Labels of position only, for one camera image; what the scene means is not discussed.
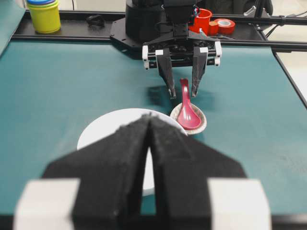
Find speckled teardrop spoon rest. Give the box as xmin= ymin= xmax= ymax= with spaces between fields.
xmin=170 ymin=103 xmax=207 ymax=135

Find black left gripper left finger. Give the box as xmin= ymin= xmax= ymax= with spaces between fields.
xmin=13 ymin=115 xmax=150 ymax=230

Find black aluminium frame rail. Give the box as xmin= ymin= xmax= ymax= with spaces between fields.
xmin=12 ymin=11 xmax=307 ymax=52

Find red plastic cup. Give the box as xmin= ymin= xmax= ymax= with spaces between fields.
xmin=189 ymin=8 xmax=212 ymax=35

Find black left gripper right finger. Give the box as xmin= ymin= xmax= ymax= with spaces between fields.
xmin=148 ymin=115 xmax=273 ymax=230

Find white round bowl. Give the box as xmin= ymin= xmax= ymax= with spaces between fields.
xmin=76 ymin=108 xmax=188 ymax=197

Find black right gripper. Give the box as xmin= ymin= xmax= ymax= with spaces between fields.
xmin=142 ymin=24 xmax=221 ymax=99

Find yellow stacked cups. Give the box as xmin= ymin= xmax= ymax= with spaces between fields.
xmin=26 ymin=0 xmax=61 ymax=34

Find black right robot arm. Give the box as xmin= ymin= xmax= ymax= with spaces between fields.
xmin=110 ymin=0 xmax=222 ymax=98

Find black coiled cable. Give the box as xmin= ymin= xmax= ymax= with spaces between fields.
xmin=86 ymin=14 xmax=105 ymax=27

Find red tape roll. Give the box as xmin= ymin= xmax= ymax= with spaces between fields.
xmin=208 ymin=18 xmax=236 ymax=35

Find red plastic spoon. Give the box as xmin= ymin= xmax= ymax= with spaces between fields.
xmin=177 ymin=79 xmax=201 ymax=130

